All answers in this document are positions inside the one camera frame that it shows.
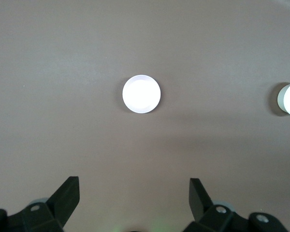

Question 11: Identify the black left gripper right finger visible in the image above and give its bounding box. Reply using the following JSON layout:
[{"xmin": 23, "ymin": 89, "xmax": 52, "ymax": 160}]
[{"xmin": 183, "ymin": 178, "xmax": 288, "ymax": 232}]

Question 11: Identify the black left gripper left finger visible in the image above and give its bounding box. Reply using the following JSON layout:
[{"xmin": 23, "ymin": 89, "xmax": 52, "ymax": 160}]
[{"xmin": 0, "ymin": 176, "xmax": 81, "ymax": 232}]

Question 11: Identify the brown table cloth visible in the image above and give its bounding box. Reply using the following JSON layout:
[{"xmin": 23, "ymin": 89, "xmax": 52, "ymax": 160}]
[{"xmin": 0, "ymin": 0, "xmax": 290, "ymax": 232}]

